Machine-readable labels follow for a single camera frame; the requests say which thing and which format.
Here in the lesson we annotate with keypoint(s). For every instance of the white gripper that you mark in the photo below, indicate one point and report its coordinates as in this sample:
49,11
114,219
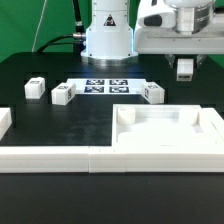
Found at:
179,27

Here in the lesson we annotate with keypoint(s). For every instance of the white square tabletop part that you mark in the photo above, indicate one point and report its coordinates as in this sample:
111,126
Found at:
161,125

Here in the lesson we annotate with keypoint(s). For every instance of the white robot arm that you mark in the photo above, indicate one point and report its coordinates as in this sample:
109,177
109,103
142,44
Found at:
109,37

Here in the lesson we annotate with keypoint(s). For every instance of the white U-shaped fence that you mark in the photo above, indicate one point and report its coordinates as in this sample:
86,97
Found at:
118,158

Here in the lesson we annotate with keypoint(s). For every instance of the fiducial marker sheet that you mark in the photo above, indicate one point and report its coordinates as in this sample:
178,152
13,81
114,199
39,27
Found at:
103,86

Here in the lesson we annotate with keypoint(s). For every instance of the green backdrop curtain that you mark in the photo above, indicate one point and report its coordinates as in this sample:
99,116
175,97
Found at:
25,25

